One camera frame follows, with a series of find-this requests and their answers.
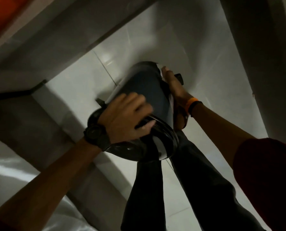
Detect person's left hand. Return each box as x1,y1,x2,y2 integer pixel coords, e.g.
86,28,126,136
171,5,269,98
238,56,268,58
97,92,157,145

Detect person's right hand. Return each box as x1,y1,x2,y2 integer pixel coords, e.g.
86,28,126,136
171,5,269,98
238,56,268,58
161,66,194,113

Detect dark round cooking pot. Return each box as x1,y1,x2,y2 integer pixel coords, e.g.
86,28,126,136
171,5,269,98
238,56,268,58
87,61,185,162

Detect person's left forearm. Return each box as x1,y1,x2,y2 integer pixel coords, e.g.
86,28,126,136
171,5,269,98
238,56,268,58
0,137,102,231

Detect person's right forearm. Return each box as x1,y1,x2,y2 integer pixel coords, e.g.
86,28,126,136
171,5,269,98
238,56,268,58
191,103,255,171

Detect orange wristband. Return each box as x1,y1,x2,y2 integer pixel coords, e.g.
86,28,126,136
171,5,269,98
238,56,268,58
184,97,199,114

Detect black wristband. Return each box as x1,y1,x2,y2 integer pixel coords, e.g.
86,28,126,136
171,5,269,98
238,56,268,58
188,101,203,117

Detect black wristwatch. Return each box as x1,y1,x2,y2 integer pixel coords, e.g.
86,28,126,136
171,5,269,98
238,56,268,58
83,123,112,152

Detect person's dark trousers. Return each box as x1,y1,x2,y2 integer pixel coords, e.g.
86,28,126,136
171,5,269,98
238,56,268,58
120,129,267,231

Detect person's red sleeve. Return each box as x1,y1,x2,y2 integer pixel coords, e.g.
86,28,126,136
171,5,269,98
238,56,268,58
233,138,286,231

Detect orange panel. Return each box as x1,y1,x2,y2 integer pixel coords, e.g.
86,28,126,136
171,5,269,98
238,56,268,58
0,0,35,49

